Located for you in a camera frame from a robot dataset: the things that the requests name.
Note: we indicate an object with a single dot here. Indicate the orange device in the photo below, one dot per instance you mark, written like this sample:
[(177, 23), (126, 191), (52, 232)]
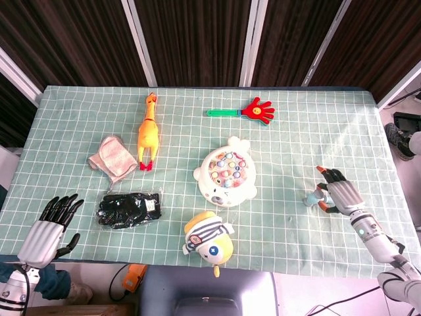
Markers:
[(134, 278)]

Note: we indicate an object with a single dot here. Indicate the black gloves in plastic bag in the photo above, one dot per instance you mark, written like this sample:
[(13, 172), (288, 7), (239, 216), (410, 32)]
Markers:
[(131, 207)]

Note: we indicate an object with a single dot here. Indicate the dark blue cloth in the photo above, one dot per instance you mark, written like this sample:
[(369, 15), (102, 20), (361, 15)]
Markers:
[(54, 283)]

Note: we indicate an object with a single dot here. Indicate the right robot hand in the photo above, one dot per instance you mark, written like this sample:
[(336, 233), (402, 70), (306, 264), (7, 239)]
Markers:
[(345, 197)]

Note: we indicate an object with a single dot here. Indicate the green checked tablecloth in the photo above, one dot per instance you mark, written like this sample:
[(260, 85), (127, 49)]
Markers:
[(296, 148)]

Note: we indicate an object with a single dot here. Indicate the small blue orange toy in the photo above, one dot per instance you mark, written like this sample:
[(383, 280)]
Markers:
[(312, 198)]

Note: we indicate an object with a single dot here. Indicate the beige shoe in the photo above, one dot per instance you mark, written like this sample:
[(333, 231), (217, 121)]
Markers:
[(79, 293)]

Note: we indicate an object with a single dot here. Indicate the yellow plush with striped sweater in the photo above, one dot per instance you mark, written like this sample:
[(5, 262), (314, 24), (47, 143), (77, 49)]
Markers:
[(213, 247)]

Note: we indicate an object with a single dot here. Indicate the white metal frame post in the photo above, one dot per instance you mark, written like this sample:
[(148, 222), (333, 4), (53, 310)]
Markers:
[(19, 77), (253, 42), (399, 85), (139, 42), (327, 42)]

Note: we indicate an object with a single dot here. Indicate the black box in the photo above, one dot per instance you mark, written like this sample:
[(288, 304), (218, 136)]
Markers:
[(408, 120)]

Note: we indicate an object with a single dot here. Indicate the pink folded towel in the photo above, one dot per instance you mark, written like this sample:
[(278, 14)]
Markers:
[(115, 158)]

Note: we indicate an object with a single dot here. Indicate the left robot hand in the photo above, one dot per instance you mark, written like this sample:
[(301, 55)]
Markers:
[(41, 240)]

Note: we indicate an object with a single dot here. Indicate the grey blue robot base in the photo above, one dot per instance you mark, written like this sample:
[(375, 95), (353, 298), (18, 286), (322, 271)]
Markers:
[(207, 289)]

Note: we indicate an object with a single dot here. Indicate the yellow rubber chicken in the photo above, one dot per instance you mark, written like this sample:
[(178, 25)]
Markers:
[(148, 135)]

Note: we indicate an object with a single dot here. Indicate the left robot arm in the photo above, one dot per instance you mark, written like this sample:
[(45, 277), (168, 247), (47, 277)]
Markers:
[(16, 286)]

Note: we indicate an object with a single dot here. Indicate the white bear-shaped toy console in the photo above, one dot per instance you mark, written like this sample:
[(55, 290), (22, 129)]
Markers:
[(213, 194)]

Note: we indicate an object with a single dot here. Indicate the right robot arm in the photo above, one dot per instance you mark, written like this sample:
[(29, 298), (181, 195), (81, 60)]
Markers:
[(378, 243)]

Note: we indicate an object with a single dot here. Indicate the dark grey sneaker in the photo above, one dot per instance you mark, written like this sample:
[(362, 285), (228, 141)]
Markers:
[(398, 140)]

